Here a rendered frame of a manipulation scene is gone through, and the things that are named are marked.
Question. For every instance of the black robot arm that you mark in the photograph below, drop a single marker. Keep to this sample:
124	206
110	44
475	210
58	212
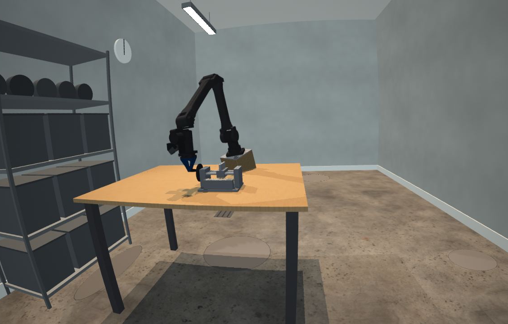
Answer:
185	119

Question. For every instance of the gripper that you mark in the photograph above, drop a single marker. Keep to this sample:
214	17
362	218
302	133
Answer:
189	155

